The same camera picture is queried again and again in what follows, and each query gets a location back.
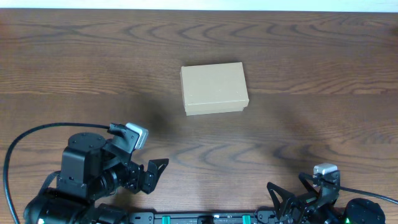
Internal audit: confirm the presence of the black left camera cable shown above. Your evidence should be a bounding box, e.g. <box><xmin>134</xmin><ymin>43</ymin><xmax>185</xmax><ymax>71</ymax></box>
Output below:
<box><xmin>2</xmin><ymin>122</ymin><xmax>125</xmax><ymax>224</ymax></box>

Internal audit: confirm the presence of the black right camera cable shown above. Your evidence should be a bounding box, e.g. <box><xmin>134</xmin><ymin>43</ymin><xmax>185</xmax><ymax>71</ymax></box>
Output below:
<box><xmin>338</xmin><ymin>185</ymin><xmax>398</xmax><ymax>205</ymax></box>

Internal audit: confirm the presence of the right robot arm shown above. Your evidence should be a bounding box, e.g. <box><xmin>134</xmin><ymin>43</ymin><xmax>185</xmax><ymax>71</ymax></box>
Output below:
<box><xmin>267</xmin><ymin>170</ymin><xmax>386</xmax><ymax>224</ymax></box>

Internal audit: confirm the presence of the brown cardboard box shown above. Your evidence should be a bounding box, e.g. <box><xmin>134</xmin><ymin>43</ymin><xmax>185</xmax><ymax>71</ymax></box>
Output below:
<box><xmin>180</xmin><ymin>62</ymin><xmax>249</xmax><ymax>116</ymax></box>

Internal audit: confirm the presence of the black camera cable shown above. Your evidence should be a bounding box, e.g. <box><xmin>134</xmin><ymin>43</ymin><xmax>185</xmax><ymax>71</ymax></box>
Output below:
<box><xmin>338</xmin><ymin>185</ymin><xmax>398</xmax><ymax>205</ymax></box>
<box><xmin>2</xmin><ymin>122</ymin><xmax>125</xmax><ymax>224</ymax></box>

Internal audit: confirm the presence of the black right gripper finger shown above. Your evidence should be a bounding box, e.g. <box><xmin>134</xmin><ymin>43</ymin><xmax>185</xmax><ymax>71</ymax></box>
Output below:
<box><xmin>298</xmin><ymin>172</ymin><xmax>320</xmax><ymax>194</ymax></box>
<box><xmin>267</xmin><ymin>182</ymin><xmax>297</xmax><ymax>220</ymax></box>

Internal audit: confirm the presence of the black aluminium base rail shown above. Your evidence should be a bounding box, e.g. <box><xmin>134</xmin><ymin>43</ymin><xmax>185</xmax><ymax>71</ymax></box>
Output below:
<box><xmin>93</xmin><ymin>203</ymin><xmax>312</xmax><ymax>224</ymax></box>

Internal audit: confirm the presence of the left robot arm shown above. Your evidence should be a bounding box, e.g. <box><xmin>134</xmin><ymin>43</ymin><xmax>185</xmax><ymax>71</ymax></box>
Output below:
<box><xmin>24</xmin><ymin>131</ymin><xmax>169</xmax><ymax>224</ymax></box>

